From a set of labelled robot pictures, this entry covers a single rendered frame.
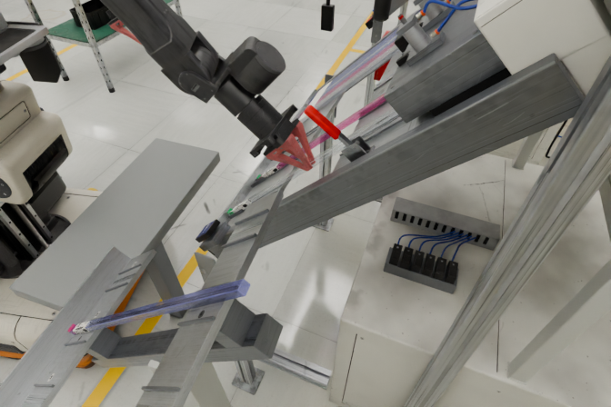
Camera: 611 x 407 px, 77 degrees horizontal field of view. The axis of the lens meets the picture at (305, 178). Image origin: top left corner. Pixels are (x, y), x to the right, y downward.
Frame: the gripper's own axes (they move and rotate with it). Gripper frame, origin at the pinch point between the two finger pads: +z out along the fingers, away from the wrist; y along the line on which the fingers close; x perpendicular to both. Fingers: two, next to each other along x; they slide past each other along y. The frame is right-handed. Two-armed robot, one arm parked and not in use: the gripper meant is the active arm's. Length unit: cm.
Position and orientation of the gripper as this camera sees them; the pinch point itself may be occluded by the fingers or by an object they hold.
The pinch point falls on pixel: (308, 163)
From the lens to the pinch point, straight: 67.9
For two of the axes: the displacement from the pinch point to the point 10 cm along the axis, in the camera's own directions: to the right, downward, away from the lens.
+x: -6.1, 3.7, 7.1
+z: 7.0, 6.6, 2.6
